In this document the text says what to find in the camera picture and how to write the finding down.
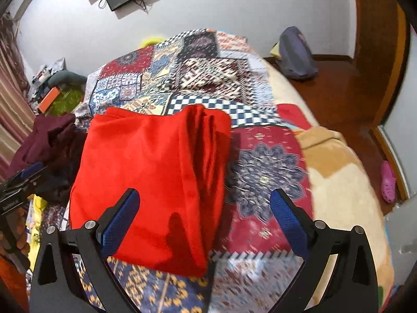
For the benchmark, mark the red garment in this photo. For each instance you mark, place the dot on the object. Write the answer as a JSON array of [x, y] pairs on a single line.
[[156, 176]]

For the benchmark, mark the purple backpack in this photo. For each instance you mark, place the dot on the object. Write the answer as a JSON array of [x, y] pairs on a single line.
[[296, 55]]

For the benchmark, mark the dark maroon clothes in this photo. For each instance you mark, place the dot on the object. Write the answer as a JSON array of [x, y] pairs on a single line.
[[49, 150]]

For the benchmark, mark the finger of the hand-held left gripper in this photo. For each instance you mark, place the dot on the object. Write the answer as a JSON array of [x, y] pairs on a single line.
[[31, 171]]

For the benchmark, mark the pink striped curtain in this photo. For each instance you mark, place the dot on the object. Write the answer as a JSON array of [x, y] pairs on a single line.
[[11, 81]]

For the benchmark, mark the patchwork printed blanket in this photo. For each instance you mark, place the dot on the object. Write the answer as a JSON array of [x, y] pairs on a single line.
[[208, 104]]

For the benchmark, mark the orange box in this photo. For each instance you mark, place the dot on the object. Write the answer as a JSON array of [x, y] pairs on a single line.
[[49, 99]]

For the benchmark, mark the yellow printed cloth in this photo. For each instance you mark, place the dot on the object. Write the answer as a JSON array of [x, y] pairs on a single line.
[[37, 207]]

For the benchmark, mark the pink clog shoe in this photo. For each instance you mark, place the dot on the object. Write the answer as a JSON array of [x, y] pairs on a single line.
[[387, 181]]

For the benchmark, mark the green cloth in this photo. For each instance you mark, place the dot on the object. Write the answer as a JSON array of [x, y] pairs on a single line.
[[66, 99]]

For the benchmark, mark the yellow bag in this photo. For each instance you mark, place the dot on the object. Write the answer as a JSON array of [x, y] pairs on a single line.
[[275, 50]]

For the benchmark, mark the wooden door frame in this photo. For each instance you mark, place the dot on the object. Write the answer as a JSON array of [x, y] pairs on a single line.
[[381, 71]]

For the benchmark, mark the yellow-green cushion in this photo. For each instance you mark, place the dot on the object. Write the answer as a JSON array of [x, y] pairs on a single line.
[[150, 40]]

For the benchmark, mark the white ribbed suitcase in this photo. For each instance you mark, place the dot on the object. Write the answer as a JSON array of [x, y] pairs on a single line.
[[402, 244]]

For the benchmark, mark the beige fleece blanket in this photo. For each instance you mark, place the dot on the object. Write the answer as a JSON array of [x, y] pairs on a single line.
[[345, 186]]

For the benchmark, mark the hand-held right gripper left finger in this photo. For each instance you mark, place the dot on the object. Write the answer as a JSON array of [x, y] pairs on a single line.
[[120, 221]]

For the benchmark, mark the grey-teal plush pillow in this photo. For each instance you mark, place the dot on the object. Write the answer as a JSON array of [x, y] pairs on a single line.
[[66, 77]]

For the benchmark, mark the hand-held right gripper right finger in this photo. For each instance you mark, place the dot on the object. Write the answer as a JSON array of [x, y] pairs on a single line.
[[290, 225]]

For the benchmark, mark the person's left hand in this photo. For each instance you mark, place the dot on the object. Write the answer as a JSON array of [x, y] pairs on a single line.
[[22, 234]]

